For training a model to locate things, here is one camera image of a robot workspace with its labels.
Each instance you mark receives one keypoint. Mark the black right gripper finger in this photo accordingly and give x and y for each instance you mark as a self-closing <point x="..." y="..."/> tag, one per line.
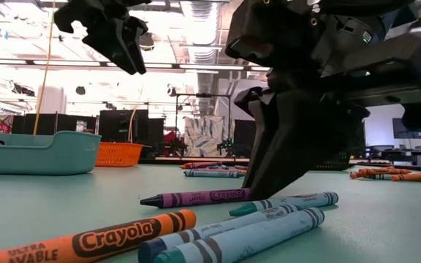
<point x="298" y="135"/>
<point x="249" y="100"/>

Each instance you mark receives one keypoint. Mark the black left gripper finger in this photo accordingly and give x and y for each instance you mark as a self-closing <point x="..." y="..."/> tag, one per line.
<point x="137" y="36"/>
<point x="112" y="44"/>

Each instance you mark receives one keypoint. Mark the blue green crayon teal tip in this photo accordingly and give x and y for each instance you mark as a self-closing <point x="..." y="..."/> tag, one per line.
<point x="305" y="201"/>
<point x="261" y="237"/>

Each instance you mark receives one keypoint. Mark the black ceiling dome fixture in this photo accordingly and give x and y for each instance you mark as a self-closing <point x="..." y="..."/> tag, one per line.
<point x="150" y="44"/>

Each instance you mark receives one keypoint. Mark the black plastic mesh basket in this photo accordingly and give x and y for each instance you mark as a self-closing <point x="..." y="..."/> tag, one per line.
<point x="338" y="160"/>

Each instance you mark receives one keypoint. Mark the small black green robot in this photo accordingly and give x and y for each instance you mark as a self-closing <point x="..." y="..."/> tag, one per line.
<point x="226" y="146"/>

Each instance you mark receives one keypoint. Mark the white leaf patterned cloth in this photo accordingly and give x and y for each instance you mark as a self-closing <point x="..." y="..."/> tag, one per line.
<point x="205" y="135"/>

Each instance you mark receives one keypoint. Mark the long ceiling light bar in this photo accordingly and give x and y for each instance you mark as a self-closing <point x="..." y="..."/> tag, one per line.
<point x="196" y="67"/>

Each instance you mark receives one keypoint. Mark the dark computer monitor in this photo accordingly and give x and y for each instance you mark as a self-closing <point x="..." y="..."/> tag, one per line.
<point x="411" y="134"/>

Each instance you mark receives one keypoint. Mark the white pillar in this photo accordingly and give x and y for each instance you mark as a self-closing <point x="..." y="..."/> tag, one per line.
<point x="55" y="98"/>

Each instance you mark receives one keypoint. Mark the tall black partition panel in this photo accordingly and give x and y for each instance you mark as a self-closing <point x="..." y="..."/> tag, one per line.
<point x="119" y="126"/>

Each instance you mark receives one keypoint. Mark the small black robot rig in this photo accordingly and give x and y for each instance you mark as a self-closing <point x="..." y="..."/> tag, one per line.
<point x="175" y="148"/>

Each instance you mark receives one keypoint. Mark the small white container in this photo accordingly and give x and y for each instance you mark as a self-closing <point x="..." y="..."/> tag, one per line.
<point x="81" y="126"/>

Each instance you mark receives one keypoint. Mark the low black partition panel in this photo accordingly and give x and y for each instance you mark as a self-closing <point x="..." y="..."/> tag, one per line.
<point x="49" y="124"/>

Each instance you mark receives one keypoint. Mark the orange plastic basket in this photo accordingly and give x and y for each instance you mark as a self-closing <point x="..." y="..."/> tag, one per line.
<point x="117" y="155"/>

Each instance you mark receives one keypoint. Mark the teal plastic bin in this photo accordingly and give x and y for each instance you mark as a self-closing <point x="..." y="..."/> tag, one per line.
<point x="31" y="157"/>

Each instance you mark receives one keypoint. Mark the black metal frame stand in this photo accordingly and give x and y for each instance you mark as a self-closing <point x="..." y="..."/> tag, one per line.
<point x="203" y="95"/>

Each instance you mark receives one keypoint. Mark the ribbed silver ceiling duct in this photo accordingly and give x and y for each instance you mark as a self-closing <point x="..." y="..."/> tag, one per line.
<point x="201" y="33"/>

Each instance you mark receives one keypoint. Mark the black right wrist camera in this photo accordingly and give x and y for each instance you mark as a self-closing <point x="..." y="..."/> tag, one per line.
<point x="269" y="33"/>

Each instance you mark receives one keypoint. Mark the black table edge rail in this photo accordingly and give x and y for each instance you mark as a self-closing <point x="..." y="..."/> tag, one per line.
<point x="150" y="161"/>

